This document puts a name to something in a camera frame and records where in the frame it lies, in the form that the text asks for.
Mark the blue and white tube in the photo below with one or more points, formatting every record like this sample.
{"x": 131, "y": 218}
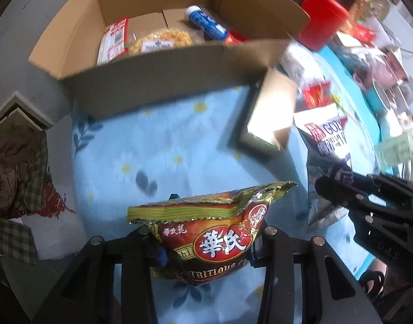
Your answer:
{"x": 206, "y": 23}

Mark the round woven plate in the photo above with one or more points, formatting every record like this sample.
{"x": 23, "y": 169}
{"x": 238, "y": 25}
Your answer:
{"x": 377, "y": 8}

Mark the brown plaid cloth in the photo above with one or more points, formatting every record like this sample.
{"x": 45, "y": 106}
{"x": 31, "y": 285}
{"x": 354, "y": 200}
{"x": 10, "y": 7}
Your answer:
{"x": 20, "y": 175}

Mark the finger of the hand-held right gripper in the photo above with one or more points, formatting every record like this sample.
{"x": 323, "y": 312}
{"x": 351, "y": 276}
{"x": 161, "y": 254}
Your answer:
{"x": 341, "y": 189}
{"x": 382, "y": 217}

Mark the pale green packet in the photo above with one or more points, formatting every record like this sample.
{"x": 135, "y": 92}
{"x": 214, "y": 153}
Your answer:
{"x": 394, "y": 152}

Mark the brown gold noodle snack packet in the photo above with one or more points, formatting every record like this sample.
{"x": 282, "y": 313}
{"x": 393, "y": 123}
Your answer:
{"x": 220, "y": 243}

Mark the red canister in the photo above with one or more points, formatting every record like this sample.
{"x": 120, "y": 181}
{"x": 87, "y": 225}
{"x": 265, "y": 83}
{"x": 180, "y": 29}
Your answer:
{"x": 323, "y": 17}

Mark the white wooden board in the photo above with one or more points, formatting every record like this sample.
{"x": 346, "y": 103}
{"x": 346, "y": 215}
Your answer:
{"x": 24, "y": 108}

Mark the purple silver snack bag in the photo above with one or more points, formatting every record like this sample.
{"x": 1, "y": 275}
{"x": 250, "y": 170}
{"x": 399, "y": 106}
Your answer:
{"x": 328, "y": 141}

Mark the red and white packet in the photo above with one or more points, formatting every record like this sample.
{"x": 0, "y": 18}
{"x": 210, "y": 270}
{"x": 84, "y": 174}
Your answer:
{"x": 112, "y": 40}

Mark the small tan cardboard box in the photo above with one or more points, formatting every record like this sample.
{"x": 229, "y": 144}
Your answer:
{"x": 270, "y": 108}

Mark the teal steel bowl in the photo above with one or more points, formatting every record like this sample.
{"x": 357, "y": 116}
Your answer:
{"x": 380, "y": 98}

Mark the yellow noodle packet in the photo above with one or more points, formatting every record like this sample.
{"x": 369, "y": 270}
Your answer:
{"x": 159, "y": 40}

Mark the red foil packet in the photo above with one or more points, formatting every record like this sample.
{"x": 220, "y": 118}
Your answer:
{"x": 363, "y": 32}

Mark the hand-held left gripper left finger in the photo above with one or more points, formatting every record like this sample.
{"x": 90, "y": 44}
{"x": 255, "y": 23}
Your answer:
{"x": 161, "y": 260}

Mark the small red snack packet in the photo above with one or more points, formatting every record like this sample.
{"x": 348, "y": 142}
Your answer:
{"x": 235, "y": 38}

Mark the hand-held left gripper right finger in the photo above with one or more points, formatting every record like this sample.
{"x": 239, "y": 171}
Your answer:
{"x": 274, "y": 253}

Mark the blue floral tablecloth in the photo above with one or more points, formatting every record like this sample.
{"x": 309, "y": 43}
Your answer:
{"x": 142, "y": 148}

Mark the brown cardboard box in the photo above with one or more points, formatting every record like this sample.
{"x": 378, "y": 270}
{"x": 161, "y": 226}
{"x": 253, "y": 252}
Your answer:
{"x": 159, "y": 81}

